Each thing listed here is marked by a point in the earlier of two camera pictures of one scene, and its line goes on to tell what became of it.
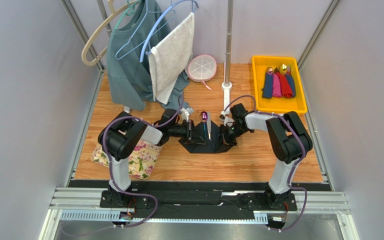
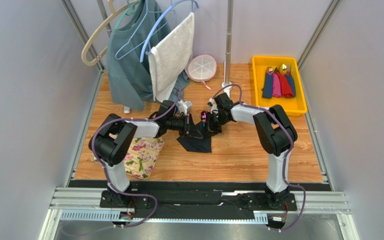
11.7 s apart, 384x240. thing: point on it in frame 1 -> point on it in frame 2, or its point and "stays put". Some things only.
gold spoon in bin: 283,69 stays put
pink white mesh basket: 200,68 stays put
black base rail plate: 196,200 stays put
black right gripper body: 226,133 -> 214,119
